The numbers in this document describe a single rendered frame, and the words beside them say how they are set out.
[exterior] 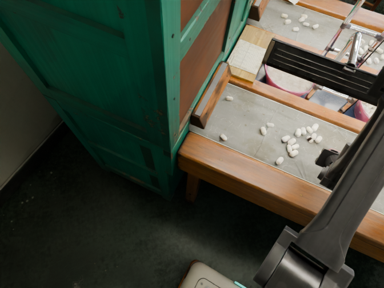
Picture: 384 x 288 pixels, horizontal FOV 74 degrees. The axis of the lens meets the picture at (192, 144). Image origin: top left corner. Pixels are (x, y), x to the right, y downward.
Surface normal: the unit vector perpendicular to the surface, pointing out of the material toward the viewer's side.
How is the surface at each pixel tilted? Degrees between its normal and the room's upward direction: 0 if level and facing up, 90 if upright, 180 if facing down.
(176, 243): 0
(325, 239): 28
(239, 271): 0
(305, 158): 0
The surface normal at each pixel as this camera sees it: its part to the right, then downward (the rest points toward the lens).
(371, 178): -0.39, -0.20
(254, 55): 0.05, -0.43
